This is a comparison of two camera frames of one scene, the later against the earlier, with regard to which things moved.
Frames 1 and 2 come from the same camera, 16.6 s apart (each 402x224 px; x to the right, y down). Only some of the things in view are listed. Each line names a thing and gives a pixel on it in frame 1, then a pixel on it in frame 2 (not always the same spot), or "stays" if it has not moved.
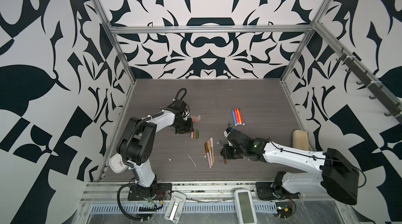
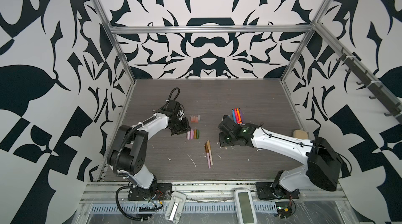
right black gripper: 226,155 -> 221,141
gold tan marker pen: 210,152 stays
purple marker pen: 242,117 stays
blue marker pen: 234,117 stays
